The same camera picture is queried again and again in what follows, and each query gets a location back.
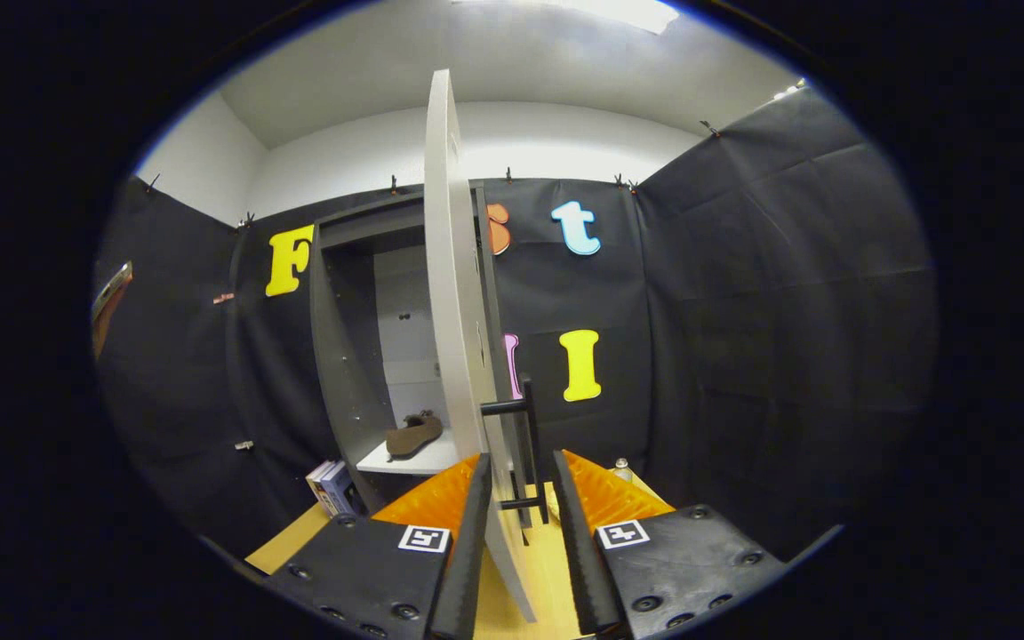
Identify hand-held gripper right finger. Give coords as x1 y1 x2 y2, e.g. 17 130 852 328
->
552 449 788 640

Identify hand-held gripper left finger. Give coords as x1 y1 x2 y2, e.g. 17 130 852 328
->
268 452 495 640

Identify black cabinet door handle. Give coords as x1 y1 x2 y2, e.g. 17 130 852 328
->
480 378 550 545

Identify brown fuzzy shoe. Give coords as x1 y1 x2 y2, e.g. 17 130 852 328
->
385 410 444 461

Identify grey shoe cabinet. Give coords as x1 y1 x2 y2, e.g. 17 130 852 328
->
309 182 504 516

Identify beige shoe cabinet door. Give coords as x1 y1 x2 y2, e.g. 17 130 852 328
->
423 69 538 623

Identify stack of books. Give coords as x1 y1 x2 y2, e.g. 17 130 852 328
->
306 460 362 518

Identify black backdrop cloth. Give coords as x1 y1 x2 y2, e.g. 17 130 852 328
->
92 84 938 570

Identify long ceiling light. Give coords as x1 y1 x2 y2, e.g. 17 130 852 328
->
556 0 682 35

